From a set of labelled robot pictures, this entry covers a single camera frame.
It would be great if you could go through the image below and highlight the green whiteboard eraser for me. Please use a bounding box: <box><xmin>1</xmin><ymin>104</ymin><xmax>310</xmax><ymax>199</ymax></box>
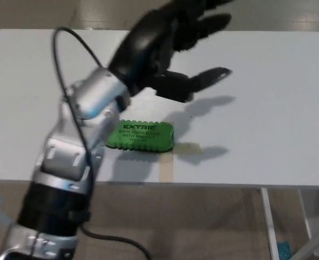
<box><xmin>106</xmin><ymin>119</ymin><xmax>175</xmax><ymax>153</ymax></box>

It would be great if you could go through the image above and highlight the beige masking tape strip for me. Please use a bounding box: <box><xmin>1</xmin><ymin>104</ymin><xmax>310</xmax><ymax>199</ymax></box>
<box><xmin>159</xmin><ymin>151</ymin><xmax>174</xmax><ymax>183</ymax></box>

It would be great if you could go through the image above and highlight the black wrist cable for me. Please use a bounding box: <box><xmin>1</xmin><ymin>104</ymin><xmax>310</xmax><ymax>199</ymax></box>
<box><xmin>52</xmin><ymin>26</ymin><xmax>152</xmax><ymax>260</ymax></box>

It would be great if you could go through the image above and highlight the teal perforated object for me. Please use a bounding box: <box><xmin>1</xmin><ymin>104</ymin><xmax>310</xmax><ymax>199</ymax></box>
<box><xmin>276</xmin><ymin>241</ymin><xmax>291</xmax><ymax>260</ymax></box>

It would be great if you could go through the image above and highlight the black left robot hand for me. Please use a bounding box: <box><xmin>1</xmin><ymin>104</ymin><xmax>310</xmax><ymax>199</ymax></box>
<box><xmin>106</xmin><ymin>0</ymin><xmax>235</xmax><ymax>103</ymax></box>

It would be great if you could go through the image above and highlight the white metal table leg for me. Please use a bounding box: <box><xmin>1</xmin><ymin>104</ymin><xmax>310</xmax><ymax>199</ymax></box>
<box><xmin>259</xmin><ymin>187</ymin><xmax>281</xmax><ymax>260</ymax></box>
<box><xmin>297</xmin><ymin>189</ymin><xmax>313</xmax><ymax>241</ymax></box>

